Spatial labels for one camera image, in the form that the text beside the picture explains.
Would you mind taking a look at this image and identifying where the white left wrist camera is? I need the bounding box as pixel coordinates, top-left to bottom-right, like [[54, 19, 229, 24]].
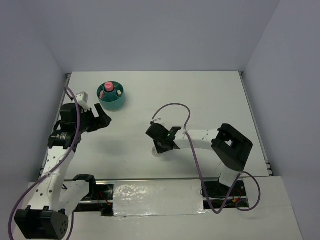
[[75, 91, 90, 112]]

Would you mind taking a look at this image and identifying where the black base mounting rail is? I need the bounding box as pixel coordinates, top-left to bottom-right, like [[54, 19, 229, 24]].
[[75, 179, 249, 217]]

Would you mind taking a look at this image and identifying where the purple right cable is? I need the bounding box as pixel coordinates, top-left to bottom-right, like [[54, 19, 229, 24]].
[[152, 103, 262, 215]]

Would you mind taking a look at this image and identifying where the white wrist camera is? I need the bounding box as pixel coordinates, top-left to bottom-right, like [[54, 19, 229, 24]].
[[150, 117, 164, 125], [75, 91, 90, 112]]

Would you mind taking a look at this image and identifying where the teal round compartment organizer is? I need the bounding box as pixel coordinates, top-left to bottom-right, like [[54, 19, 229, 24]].
[[96, 81, 126, 111]]

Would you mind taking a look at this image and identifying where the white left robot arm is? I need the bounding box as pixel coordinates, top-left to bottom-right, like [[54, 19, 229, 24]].
[[14, 102, 112, 240]]

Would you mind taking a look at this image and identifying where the pink-capped crayon bottle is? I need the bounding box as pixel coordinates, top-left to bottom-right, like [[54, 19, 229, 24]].
[[104, 81, 115, 93]]

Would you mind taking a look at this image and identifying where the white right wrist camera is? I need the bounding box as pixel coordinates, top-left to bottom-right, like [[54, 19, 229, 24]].
[[150, 117, 164, 125]]

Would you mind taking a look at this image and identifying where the clear tape roll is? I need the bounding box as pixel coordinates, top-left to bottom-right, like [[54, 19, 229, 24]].
[[151, 147, 160, 157]]

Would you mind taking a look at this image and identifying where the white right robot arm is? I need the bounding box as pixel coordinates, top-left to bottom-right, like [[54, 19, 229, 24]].
[[146, 122, 253, 196]]

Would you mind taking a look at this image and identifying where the silver foil sheet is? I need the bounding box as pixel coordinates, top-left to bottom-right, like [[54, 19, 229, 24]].
[[113, 179, 205, 217]]

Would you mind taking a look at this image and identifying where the purple cable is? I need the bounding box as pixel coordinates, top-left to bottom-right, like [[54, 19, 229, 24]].
[[8, 86, 82, 240], [152, 103, 262, 215]]

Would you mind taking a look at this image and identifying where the pink highlighter pen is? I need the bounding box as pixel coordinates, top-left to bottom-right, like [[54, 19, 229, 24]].
[[99, 90, 105, 99]]

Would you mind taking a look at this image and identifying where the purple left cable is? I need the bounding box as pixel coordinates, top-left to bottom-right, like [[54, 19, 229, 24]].
[[8, 86, 82, 240]]

